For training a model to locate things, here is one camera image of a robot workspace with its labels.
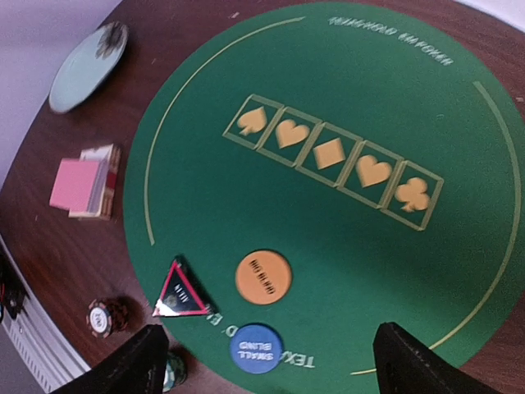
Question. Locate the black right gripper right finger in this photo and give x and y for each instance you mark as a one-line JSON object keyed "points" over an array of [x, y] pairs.
{"points": [[405, 365]]}

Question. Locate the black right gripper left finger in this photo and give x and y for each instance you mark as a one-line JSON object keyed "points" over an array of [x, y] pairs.
{"points": [[138, 366]]}

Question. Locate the green chip stack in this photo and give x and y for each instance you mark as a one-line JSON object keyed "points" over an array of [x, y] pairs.
{"points": [[175, 372]]}

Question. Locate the black red triangular dealer marker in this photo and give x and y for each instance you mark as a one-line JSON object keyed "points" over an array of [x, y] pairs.
{"points": [[182, 294]]}

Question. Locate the blue small blind button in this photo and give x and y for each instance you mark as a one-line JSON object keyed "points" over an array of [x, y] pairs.
{"points": [[256, 348]]}

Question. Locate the orange big blind button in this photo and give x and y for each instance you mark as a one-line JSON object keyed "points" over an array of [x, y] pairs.
{"points": [[263, 277]]}

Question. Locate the red black chip stack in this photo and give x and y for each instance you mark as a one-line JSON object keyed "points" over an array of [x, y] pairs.
{"points": [[107, 316]]}

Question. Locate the gold playing card box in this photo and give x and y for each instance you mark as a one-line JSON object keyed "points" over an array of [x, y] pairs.
{"points": [[102, 197]]}

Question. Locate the red-backed playing card deck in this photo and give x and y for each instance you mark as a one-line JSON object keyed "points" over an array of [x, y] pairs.
{"points": [[78, 185]]}

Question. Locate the round green poker mat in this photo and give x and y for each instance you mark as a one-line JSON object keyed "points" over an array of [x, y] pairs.
{"points": [[379, 156]]}

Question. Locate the light blue flower plate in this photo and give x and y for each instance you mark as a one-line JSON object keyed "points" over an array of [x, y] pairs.
{"points": [[87, 66]]}

